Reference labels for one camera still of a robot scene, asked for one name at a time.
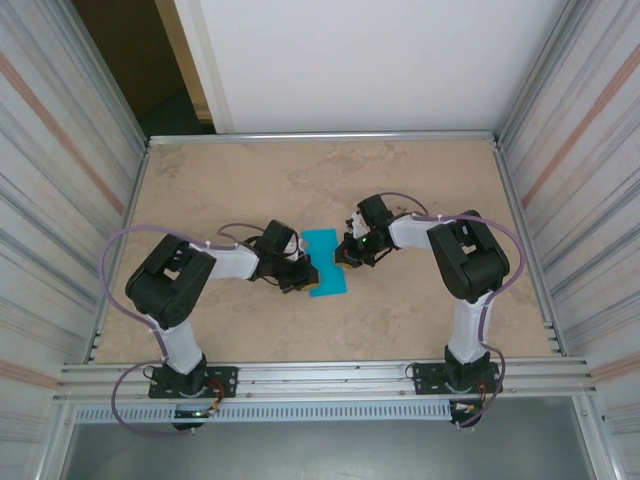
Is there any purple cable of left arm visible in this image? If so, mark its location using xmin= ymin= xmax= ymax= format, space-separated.
xmin=101 ymin=222 xmax=269 ymax=439

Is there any aluminium table end rail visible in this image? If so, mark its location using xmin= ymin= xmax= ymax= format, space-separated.
xmin=146 ymin=130 xmax=500 ymax=148

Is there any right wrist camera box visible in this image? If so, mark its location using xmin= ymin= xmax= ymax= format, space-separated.
xmin=344 ymin=193 xmax=395 ymax=240

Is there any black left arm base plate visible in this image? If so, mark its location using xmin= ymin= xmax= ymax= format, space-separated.
xmin=148 ymin=366 xmax=239 ymax=400

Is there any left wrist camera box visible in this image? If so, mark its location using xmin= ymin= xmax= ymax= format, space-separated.
xmin=258 ymin=218 xmax=310 ymax=262

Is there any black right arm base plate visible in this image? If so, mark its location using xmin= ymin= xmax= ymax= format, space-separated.
xmin=409 ymin=362 xmax=502 ymax=396

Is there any cream door frame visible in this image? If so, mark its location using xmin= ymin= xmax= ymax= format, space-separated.
xmin=153 ymin=0 xmax=236 ymax=135

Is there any perforated grey cable tray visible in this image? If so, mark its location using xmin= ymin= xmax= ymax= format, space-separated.
xmin=72 ymin=402 xmax=454 ymax=425

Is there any aluminium table side rail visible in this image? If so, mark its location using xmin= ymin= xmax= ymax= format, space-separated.
xmin=82 ymin=141 xmax=152 ymax=365
xmin=492 ymin=139 xmax=569 ymax=359

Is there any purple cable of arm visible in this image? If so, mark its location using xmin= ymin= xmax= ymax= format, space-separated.
xmin=101 ymin=222 xmax=269 ymax=439
xmin=374 ymin=190 xmax=526 ymax=430

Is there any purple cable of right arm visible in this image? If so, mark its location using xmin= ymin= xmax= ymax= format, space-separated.
xmin=374 ymin=190 xmax=526 ymax=430

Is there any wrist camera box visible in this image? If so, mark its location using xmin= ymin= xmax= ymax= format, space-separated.
xmin=344 ymin=193 xmax=395 ymax=240
xmin=258 ymin=218 xmax=310 ymax=262

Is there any turquoise cloth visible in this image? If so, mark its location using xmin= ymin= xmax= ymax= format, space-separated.
xmin=301 ymin=227 xmax=350 ymax=299

